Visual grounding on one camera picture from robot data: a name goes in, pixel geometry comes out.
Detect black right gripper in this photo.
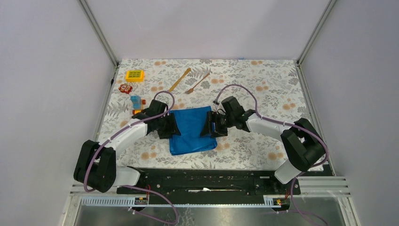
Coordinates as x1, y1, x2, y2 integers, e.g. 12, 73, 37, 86
199, 111, 234, 139

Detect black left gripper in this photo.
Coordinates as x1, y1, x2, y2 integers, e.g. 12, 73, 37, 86
156, 112, 181, 138

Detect blue cloth napkin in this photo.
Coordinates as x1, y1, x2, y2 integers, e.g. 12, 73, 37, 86
169, 106, 217, 155

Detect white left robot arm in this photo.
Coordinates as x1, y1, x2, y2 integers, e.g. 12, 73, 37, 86
73, 100, 181, 194

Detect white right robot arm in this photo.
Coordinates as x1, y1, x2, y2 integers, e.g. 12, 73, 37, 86
200, 97, 326, 194

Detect wooden fork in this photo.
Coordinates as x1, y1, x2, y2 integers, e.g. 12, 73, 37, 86
185, 73, 210, 94

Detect blue toy train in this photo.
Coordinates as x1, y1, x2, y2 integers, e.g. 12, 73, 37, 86
130, 96, 146, 115

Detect wooden spoon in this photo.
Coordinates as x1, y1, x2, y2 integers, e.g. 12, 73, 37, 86
168, 68, 192, 92

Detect red owl toy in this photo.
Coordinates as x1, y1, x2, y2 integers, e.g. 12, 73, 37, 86
119, 84, 133, 94

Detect yellow green toy block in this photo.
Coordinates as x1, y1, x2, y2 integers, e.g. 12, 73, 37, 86
125, 70, 145, 82

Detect floral tablecloth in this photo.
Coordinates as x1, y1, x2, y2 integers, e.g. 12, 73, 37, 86
97, 59, 310, 170

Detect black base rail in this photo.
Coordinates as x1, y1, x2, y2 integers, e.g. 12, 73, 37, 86
116, 167, 291, 205

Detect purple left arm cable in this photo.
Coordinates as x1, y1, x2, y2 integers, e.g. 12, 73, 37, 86
83, 90, 180, 225

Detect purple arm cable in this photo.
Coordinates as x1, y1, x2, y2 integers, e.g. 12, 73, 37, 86
83, 90, 180, 225
213, 84, 329, 226

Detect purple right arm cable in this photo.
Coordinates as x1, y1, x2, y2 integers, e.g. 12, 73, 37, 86
213, 84, 329, 226

